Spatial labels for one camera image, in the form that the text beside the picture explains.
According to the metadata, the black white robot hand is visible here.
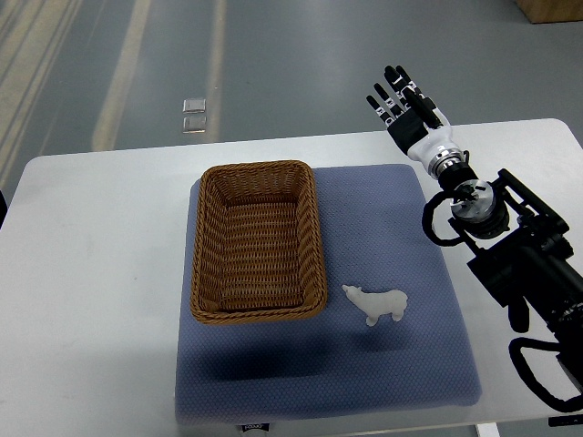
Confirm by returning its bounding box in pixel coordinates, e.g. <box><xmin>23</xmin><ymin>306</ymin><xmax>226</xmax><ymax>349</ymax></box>
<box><xmin>366</xmin><ymin>66</ymin><xmax>466</xmax><ymax>176</ymax></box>

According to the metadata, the white toy bear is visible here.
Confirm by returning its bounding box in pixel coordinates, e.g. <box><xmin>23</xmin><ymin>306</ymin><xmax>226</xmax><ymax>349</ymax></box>
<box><xmin>342</xmin><ymin>284</ymin><xmax>408</xmax><ymax>327</ymax></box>

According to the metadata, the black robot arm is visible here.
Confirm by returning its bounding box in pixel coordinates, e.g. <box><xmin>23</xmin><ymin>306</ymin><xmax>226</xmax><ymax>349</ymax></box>
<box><xmin>422</xmin><ymin>152</ymin><xmax>582</xmax><ymax>413</ymax></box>

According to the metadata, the brown wicker basket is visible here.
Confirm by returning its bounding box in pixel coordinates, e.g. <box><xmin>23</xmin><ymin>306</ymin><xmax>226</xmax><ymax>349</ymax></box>
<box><xmin>190</xmin><ymin>160</ymin><xmax>328</xmax><ymax>325</ymax></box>

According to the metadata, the blue fabric mat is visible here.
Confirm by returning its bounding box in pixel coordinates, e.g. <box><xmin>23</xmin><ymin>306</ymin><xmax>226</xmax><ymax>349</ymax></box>
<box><xmin>175</xmin><ymin>164</ymin><xmax>481</xmax><ymax>425</ymax></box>

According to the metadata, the brown cardboard box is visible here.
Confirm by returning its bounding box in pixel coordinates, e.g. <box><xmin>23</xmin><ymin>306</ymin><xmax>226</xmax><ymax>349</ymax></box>
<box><xmin>516</xmin><ymin>0</ymin><xmax>582</xmax><ymax>24</ymax></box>

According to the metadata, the upper metal floor plate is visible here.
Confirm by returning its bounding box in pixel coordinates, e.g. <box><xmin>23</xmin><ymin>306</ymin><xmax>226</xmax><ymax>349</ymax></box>
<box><xmin>182</xmin><ymin>97</ymin><xmax>206</xmax><ymax>114</ymax></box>

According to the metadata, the white table leg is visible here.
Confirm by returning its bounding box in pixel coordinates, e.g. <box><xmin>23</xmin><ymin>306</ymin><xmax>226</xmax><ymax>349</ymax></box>
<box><xmin>476</xmin><ymin>422</ymin><xmax>500</xmax><ymax>437</ymax></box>

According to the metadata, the black table control panel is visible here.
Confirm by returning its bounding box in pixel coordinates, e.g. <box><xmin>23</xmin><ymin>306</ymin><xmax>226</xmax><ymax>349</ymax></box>
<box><xmin>547</xmin><ymin>414</ymin><xmax>583</xmax><ymax>428</ymax></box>

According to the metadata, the black table label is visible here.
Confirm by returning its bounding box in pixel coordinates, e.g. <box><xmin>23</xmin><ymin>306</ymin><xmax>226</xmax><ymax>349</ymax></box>
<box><xmin>240</xmin><ymin>423</ymin><xmax>270</xmax><ymax>432</ymax></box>

